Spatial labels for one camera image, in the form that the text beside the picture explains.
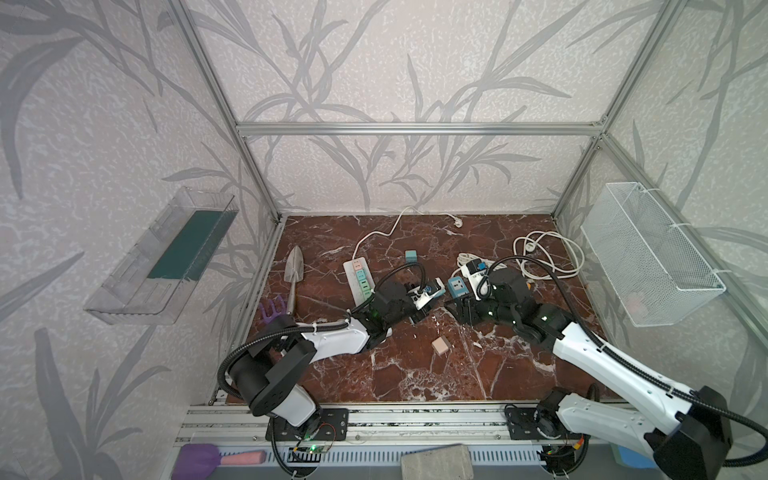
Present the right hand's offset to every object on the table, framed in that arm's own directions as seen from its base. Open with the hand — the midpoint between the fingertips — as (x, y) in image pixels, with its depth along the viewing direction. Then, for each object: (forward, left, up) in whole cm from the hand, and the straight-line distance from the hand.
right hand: (451, 299), depth 77 cm
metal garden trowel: (+19, +51, -16) cm, 57 cm away
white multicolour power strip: (+13, +26, -10) cm, 31 cm away
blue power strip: (+12, -5, -13) cm, 18 cm away
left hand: (+5, +4, -4) cm, 7 cm away
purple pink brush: (-33, +60, -17) cm, 71 cm away
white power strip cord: (+42, -9, -16) cm, 46 cm away
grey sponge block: (-33, +3, -14) cm, 36 cm away
